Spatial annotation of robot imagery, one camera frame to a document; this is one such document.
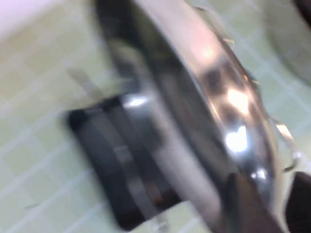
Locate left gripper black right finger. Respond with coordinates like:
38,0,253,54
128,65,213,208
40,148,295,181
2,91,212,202
285,170,311,233

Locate green checkered tablecloth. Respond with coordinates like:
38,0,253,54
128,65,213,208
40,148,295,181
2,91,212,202
0,0,311,233

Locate stainless steel pot lid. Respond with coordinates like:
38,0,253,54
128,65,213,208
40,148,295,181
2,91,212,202
94,0,302,233

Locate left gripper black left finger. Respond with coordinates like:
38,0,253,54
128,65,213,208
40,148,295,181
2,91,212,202
225,172,284,233

